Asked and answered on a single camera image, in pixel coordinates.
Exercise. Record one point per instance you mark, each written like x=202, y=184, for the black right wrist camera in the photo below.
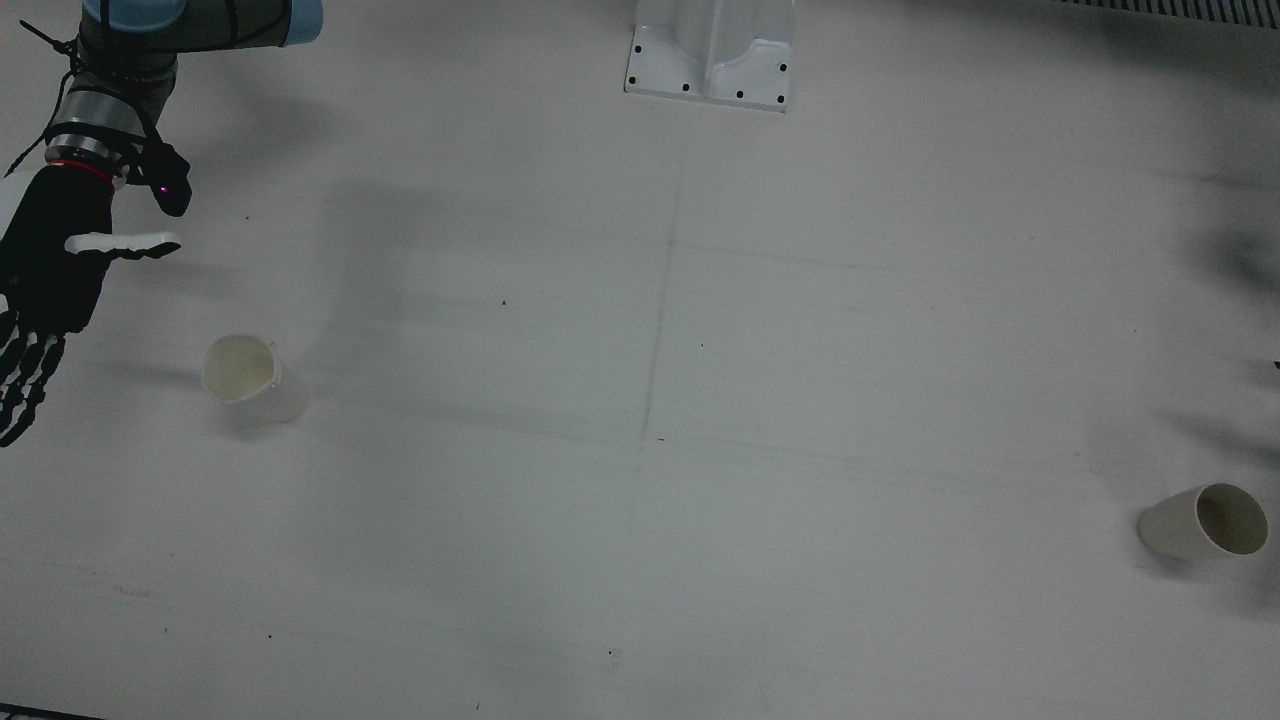
x=170, y=185

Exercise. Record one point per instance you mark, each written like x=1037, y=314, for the white cup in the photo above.
x=255, y=385

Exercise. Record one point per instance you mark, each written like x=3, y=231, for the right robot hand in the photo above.
x=55, y=260

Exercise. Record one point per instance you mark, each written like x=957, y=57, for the white metal mounting bracket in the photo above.
x=710, y=50

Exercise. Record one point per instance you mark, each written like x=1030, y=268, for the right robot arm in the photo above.
x=110, y=70

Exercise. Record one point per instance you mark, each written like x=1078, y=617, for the dark ribbed metal rail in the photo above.
x=1180, y=8

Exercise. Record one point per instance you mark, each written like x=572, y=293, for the beige cup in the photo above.
x=1175, y=525

